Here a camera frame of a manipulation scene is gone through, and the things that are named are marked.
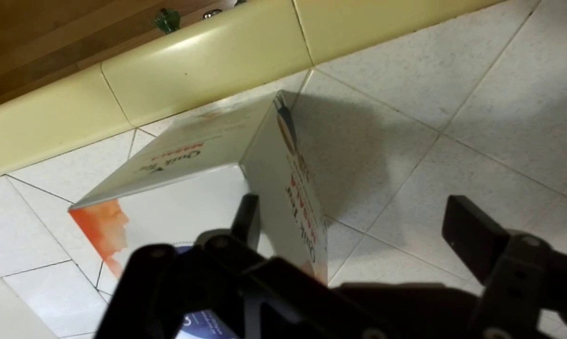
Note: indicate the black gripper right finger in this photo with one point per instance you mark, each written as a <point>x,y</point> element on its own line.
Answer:
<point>478,239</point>

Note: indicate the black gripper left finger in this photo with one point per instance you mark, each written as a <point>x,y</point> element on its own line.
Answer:
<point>248,220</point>

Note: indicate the white food carton box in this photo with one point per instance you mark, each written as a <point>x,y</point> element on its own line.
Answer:
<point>193,179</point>

